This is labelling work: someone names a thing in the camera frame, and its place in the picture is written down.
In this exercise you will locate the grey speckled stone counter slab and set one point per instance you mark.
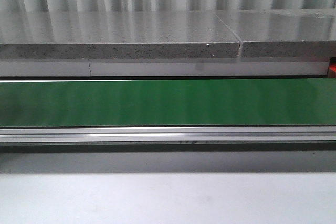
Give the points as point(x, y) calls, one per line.
point(115, 35)

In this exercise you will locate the green conveyor belt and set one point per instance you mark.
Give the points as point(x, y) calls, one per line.
point(308, 101)

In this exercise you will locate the white cabinet panel under counter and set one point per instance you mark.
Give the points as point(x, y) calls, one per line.
point(168, 67)

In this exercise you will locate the aluminium conveyor side rail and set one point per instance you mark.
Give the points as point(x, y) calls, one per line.
point(168, 138)

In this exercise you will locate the red plastic bin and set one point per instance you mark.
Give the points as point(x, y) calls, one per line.
point(332, 71)

